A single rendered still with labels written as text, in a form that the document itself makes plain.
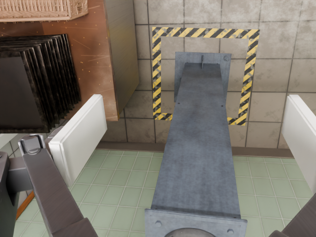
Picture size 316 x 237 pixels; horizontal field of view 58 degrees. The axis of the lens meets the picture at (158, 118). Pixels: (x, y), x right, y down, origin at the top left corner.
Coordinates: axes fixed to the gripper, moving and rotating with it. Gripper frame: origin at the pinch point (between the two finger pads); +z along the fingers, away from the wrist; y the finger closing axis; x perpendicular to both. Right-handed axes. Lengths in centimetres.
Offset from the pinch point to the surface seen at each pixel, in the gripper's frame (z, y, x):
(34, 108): 61, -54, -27
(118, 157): 132, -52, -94
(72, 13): 76, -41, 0
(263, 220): 87, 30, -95
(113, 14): 102, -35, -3
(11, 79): 61, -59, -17
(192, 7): 148, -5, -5
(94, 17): 90, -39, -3
